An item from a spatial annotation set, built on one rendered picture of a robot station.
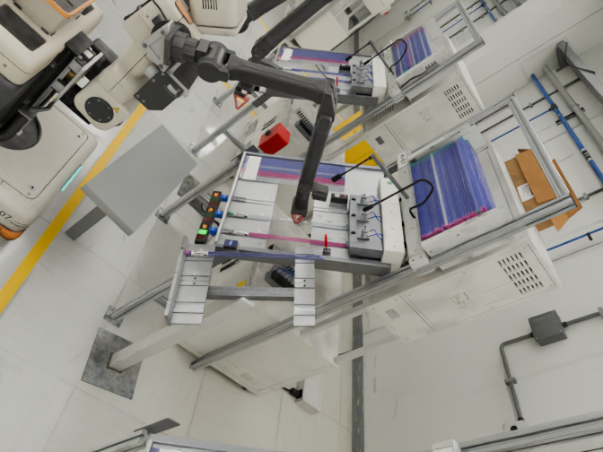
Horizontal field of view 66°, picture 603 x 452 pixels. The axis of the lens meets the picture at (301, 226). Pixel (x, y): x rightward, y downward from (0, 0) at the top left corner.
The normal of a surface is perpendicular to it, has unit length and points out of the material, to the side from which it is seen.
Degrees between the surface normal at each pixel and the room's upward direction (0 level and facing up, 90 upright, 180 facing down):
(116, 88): 90
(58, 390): 0
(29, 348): 0
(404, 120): 90
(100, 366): 0
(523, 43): 90
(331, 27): 90
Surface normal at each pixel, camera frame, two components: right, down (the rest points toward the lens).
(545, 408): -0.63, -0.62
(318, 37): -0.09, 0.66
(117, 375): 0.77, -0.43
